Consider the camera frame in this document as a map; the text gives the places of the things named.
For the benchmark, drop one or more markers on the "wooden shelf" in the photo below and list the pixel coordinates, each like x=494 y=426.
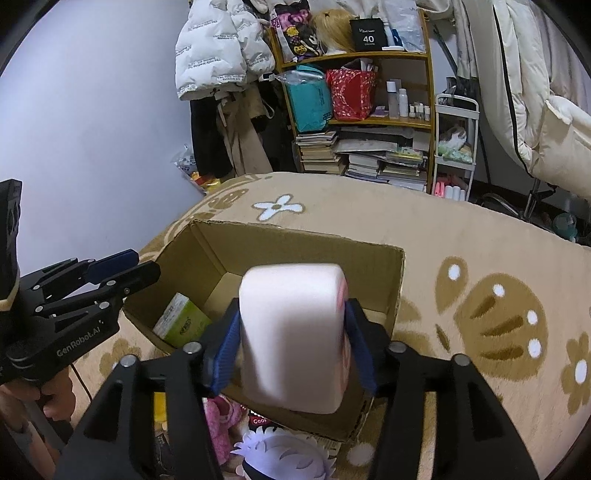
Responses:
x=383 y=56

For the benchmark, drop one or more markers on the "pink bottles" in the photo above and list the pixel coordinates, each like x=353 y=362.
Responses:
x=448 y=189

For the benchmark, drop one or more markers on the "clear bag of snacks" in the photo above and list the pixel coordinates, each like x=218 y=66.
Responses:
x=194 y=170

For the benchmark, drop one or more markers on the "teal round object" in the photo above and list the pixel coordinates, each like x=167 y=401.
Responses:
x=565 y=226

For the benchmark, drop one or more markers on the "row of small bottles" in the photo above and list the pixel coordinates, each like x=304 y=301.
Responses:
x=419 y=111

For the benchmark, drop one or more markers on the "blond wig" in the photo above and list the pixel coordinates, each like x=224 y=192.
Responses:
x=332 y=30

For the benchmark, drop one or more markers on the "pink doll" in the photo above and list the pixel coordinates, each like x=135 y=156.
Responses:
x=291 y=332

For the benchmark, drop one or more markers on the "cardboard box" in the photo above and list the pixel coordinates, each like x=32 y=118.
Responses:
x=277 y=244

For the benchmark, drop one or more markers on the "dark red snack packet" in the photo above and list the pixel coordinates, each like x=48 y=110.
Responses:
x=262 y=420

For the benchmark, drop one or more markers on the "white puffer jacket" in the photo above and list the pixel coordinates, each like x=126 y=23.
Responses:
x=207 y=50

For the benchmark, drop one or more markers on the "colourful printed bag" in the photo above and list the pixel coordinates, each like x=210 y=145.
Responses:
x=295 y=32

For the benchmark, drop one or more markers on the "stack of mixed books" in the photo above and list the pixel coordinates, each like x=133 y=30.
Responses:
x=388 y=173

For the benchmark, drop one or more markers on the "teal bag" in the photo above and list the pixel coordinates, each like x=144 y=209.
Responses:
x=309 y=101

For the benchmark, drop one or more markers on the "white plastic bag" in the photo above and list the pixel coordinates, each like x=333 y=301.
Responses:
x=406 y=27

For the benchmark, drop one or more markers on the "stack of brown books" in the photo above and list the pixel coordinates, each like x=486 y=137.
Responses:
x=318 y=152

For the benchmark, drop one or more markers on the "green tissue pack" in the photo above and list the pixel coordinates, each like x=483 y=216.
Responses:
x=182 y=318

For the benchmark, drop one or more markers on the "tall white bottle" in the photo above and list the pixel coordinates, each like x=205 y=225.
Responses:
x=392 y=99

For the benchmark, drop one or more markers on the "pile of grey papers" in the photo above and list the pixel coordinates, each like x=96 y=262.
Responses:
x=378 y=138

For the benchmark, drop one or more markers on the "black printed box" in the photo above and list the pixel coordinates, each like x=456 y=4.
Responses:
x=368 y=34

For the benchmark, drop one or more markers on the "cream long down coat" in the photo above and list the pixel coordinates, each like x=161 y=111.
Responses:
x=521 y=60

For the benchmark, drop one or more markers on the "beige flower-patterned blanket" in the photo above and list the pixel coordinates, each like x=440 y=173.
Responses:
x=461 y=240

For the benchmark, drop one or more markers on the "white hanging garment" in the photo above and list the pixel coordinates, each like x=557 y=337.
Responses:
x=471 y=37

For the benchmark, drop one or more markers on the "short white bottle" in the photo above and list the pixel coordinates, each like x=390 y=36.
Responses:
x=403 y=104

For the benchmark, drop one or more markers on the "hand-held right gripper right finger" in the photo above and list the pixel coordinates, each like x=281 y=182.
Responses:
x=358 y=350

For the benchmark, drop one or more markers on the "purple-haired doll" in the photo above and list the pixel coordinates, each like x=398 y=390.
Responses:
x=286 y=457

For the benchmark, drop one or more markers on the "black hanging garment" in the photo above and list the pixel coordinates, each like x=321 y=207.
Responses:
x=205 y=134

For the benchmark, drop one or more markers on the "red patterned gift bag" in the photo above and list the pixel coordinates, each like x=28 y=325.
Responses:
x=351 y=94

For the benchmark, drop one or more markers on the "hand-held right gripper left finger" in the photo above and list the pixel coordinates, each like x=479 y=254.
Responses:
x=226 y=355

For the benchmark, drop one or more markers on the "beige hanging garment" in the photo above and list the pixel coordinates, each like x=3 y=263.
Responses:
x=244 y=138

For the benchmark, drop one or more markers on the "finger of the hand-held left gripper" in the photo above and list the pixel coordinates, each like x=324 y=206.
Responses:
x=111 y=265
x=138 y=274

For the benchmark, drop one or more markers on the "pink plush toy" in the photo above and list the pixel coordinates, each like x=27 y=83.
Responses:
x=224 y=420

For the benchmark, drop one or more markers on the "person's left hand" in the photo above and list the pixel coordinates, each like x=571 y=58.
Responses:
x=57 y=399

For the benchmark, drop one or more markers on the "white rolling cart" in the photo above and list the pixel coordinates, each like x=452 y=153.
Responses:
x=473 y=138

